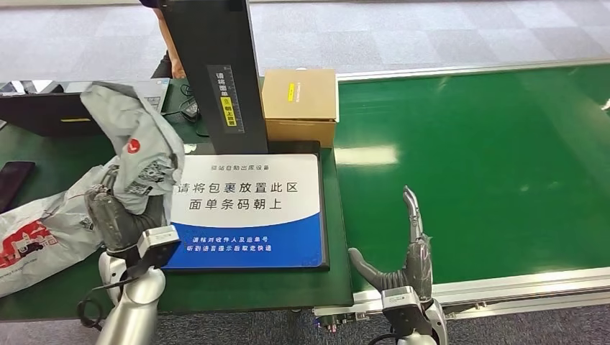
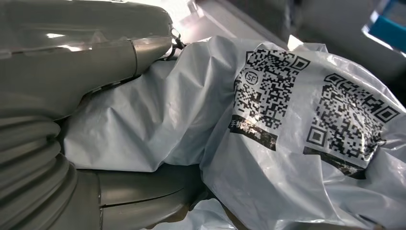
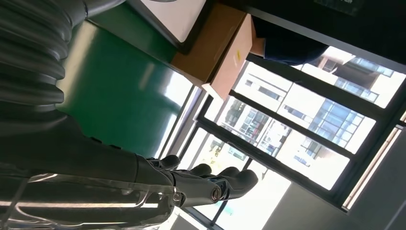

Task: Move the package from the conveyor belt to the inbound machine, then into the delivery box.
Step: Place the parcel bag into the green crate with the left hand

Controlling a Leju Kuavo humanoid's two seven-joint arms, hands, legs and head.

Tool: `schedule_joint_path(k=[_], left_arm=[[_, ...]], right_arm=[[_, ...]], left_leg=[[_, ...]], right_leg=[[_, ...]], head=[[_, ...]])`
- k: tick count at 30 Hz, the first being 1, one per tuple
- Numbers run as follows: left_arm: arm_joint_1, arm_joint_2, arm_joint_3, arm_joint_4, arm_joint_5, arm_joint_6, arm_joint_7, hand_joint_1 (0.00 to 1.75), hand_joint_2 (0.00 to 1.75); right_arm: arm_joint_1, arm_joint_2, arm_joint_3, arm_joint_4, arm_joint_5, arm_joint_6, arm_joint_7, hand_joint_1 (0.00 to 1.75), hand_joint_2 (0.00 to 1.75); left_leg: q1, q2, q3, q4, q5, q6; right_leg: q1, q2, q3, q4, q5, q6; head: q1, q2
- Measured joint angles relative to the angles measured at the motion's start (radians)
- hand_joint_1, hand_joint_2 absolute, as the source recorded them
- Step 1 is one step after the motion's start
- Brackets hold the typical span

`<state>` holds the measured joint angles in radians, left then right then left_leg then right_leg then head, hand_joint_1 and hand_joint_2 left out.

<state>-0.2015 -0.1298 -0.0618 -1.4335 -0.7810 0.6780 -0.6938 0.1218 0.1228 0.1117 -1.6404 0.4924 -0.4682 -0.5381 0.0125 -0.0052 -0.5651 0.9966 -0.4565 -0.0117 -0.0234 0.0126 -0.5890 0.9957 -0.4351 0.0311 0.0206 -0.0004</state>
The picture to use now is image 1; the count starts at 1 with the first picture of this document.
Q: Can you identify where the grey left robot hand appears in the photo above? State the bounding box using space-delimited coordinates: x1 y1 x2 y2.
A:
84 183 168 253

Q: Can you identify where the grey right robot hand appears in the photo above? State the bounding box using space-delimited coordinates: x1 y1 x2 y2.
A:
347 185 434 303

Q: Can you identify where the grey courier bag long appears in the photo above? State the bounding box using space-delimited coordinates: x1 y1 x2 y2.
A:
80 80 186 225

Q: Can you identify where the green conveyor belt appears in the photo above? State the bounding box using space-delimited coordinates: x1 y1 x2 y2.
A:
333 64 610 293

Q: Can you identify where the black inbound scanner machine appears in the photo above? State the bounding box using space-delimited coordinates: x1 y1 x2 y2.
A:
157 0 331 272

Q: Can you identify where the brown cardboard box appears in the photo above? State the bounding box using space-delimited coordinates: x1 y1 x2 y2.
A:
260 68 340 150

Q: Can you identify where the grey courier bag crumpled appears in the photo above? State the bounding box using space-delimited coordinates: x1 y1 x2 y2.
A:
0 157 120 298

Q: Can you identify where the black smartphone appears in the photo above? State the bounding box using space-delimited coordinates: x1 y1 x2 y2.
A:
0 162 36 215

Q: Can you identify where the black silver laptop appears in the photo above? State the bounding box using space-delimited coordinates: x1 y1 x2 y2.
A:
0 77 170 139

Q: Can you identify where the black computer mouse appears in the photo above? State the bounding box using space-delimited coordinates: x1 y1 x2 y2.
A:
181 97 200 123

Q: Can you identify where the white blue instruction plate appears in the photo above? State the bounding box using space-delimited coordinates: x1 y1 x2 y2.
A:
162 153 324 270

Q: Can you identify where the grey device behind laptop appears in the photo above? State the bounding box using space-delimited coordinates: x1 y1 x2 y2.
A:
0 80 65 95

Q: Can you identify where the person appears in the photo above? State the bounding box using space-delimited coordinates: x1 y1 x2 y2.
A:
140 0 187 80

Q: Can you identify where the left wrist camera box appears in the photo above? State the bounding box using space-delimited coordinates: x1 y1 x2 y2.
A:
126 226 181 280

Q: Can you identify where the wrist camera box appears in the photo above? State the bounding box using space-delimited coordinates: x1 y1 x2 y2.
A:
381 286 432 337
126 226 181 280

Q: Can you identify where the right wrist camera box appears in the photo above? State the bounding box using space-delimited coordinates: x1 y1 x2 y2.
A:
381 286 432 337

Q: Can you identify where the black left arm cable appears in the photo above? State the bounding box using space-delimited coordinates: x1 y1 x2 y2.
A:
77 276 140 331

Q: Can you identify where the aluminium conveyor frame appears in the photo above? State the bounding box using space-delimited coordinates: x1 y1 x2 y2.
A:
311 57 610 331

